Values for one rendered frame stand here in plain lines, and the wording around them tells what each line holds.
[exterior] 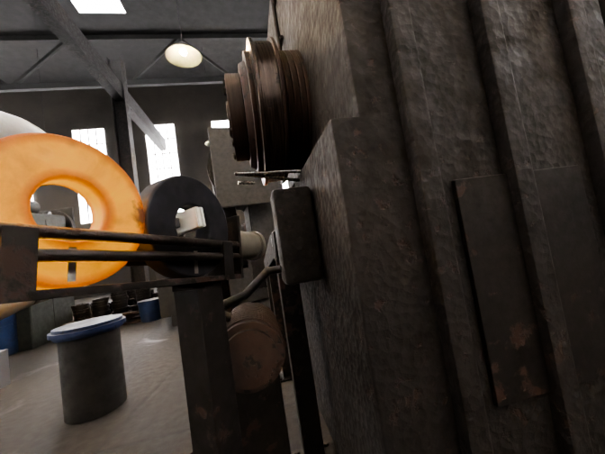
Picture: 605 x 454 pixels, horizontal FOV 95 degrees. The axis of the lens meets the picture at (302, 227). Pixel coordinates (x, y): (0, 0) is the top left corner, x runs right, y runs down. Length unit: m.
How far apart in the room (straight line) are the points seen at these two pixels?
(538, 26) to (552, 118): 0.21
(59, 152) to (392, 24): 0.56
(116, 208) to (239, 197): 3.24
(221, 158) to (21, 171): 3.41
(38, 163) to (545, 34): 0.93
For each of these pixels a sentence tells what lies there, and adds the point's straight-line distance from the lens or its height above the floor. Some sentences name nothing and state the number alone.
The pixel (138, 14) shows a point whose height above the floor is 7.60.
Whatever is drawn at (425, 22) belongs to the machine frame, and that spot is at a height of 1.06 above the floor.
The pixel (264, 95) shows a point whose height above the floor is 1.07.
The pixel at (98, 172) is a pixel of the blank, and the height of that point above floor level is 0.76.
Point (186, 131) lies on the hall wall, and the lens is 12.20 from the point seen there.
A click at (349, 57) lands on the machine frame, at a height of 0.99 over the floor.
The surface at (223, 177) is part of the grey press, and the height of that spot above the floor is 1.64.
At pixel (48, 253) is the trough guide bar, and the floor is 0.68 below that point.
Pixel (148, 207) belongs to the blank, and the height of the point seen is 0.73.
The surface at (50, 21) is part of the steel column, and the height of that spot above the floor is 4.99.
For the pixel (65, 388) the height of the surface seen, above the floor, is 0.16.
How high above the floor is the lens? 0.65
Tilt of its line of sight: 4 degrees up
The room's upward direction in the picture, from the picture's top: 9 degrees counter-clockwise
